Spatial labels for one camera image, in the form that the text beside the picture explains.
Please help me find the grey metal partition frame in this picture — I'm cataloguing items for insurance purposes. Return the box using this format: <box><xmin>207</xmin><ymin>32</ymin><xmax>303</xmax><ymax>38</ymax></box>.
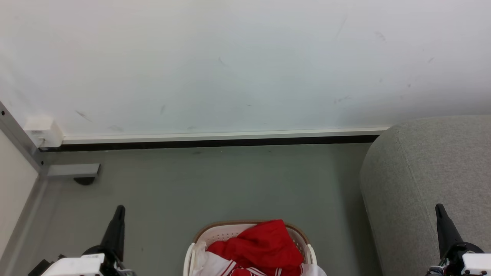
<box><xmin>0</xmin><ymin>101</ymin><xmax>49</xmax><ymax>276</ymax></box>

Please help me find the red clothing item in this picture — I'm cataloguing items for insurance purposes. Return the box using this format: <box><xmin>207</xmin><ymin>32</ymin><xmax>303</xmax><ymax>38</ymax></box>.
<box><xmin>206</xmin><ymin>219</ymin><xmax>304</xmax><ymax>276</ymax></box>

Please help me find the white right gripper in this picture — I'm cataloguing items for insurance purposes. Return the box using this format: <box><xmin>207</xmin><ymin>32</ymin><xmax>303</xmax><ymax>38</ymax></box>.
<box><xmin>435</xmin><ymin>204</ymin><xmax>491</xmax><ymax>276</ymax></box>

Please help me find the grey metal frame foot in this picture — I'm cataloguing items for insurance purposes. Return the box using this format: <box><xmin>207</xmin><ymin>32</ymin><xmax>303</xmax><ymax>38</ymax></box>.
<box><xmin>46</xmin><ymin>163</ymin><xmax>101</xmax><ymax>178</ymax></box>

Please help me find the grey fabric sofa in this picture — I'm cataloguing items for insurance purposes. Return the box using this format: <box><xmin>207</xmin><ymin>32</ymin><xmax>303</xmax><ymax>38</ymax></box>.
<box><xmin>359</xmin><ymin>115</ymin><xmax>491</xmax><ymax>276</ymax></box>

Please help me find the white plastic laundry basket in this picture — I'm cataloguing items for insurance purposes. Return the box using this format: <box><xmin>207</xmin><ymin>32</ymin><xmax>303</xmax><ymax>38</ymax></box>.
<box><xmin>183</xmin><ymin>220</ymin><xmax>318</xmax><ymax>276</ymax></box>

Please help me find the plain white cloth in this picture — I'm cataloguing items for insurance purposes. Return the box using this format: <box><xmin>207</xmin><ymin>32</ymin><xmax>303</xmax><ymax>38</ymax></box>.
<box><xmin>301</xmin><ymin>263</ymin><xmax>327</xmax><ymax>276</ymax></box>

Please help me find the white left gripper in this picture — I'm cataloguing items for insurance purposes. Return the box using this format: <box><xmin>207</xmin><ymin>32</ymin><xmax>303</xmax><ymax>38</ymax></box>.
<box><xmin>40</xmin><ymin>205</ymin><xmax>135</xmax><ymax>276</ymax></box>

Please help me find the white wall socket box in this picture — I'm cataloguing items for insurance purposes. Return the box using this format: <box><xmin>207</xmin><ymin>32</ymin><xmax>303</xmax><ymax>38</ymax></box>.
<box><xmin>23</xmin><ymin>115</ymin><xmax>64</xmax><ymax>148</ymax></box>

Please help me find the white and black baseboard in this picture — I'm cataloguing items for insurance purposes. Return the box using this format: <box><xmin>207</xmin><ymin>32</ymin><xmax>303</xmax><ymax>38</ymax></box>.
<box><xmin>38</xmin><ymin>126</ymin><xmax>391</xmax><ymax>153</ymax></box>

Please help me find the white garment with red stripes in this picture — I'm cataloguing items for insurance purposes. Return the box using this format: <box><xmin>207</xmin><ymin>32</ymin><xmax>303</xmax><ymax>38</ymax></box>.
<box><xmin>191</xmin><ymin>241</ymin><xmax>282</xmax><ymax>276</ymax></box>

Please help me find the pale partition panel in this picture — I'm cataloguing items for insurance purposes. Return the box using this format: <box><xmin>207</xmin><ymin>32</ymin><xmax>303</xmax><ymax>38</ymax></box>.
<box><xmin>0</xmin><ymin>130</ymin><xmax>40</xmax><ymax>257</ymax></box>

